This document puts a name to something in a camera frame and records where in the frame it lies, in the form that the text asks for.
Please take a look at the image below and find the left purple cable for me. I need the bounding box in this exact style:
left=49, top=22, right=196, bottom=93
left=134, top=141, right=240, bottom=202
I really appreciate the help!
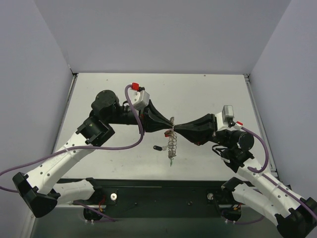
left=0, top=84, right=146, bottom=193

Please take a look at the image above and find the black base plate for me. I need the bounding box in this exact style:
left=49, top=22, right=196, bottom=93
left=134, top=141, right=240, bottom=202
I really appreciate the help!
left=69, top=177, right=258, bottom=225

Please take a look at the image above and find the key with black tag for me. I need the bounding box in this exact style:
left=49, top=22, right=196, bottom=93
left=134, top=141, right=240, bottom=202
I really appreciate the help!
left=153, top=145, right=167, bottom=151

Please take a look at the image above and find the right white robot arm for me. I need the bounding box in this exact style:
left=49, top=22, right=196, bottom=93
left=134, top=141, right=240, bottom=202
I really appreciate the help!
left=174, top=112, right=317, bottom=238

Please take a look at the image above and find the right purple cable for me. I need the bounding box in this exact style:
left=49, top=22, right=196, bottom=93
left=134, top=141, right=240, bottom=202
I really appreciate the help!
left=241, top=126, right=317, bottom=221

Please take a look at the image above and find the purple cable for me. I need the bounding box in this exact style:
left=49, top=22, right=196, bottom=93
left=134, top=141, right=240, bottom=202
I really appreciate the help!
left=241, top=126, right=317, bottom=221
left=0, top=84, right=146, bottom=193

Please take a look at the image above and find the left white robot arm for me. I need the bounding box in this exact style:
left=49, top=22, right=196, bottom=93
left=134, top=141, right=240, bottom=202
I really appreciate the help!
left=12, top=88, right=173, bottom=218

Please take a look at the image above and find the aluminium frame rail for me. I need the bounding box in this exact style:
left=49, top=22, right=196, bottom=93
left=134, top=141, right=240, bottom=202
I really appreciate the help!
left=243, top=74, right=278, bottom=178

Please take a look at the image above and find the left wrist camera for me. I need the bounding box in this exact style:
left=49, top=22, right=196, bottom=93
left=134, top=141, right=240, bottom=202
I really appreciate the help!
left=131, top=83, right=150, bottom=111

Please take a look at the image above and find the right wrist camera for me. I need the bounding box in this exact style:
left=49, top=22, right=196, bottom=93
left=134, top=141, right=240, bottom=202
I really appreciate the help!
left=215, top=105, right=243, bottom=131

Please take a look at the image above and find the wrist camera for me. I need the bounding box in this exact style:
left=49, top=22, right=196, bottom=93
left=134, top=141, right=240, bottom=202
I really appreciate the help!
left=131, top=83, right=150, bottom=111
left=215, top=105, right=243, bottom=131

